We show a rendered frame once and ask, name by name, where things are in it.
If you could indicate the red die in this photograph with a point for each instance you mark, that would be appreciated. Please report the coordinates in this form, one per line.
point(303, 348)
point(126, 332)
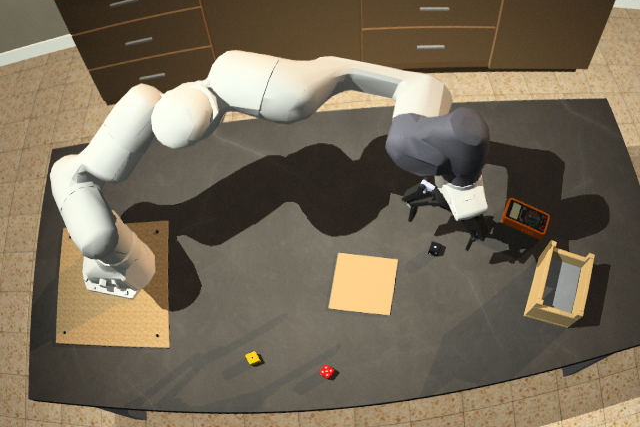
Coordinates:
point(326, 372)

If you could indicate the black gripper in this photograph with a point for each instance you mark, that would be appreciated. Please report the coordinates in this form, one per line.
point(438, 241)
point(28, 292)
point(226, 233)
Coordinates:
point(472, 225)

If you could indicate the orange digital multimeter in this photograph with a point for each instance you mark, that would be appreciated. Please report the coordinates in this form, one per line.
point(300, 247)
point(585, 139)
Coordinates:
point(525, 218)

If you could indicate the wooden crate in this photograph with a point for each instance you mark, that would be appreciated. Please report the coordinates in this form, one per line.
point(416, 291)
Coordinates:
point(566, 287)

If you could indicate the black die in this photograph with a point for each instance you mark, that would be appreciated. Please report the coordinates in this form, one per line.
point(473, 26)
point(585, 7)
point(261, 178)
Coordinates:
point(434, 249)

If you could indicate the tan flat mat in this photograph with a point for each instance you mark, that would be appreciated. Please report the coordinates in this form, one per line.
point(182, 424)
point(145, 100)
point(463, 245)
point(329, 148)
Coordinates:
point(363, 284)

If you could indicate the yellow die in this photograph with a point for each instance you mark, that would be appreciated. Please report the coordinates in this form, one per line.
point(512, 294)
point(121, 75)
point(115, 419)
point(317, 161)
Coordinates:
point(253, 358)

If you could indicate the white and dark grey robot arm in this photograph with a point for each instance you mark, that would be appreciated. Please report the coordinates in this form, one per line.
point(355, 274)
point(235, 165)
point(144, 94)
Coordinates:
point(279, 90)

